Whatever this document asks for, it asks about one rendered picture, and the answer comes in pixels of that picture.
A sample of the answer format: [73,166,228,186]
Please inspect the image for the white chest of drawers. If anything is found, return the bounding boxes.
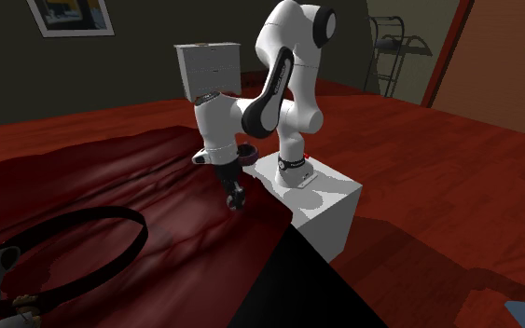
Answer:
[173,42,243,103]

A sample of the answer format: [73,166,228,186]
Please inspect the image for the dark purple round band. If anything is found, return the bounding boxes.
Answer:
[236,142,260,168]

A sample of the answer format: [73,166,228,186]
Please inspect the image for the brown door with red frame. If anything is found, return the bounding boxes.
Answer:
[420,0,525,142]

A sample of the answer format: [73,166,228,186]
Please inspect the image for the black and grey headphones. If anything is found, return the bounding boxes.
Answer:
[0,205,149,328]

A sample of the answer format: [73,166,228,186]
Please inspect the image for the framed wall picture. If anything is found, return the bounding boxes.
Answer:
[25,0,116,39]

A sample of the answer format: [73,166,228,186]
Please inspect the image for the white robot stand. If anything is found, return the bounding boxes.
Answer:
[242,152,364,264]

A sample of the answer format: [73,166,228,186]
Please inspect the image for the black metal rack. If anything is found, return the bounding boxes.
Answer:
[363,15,434,99]

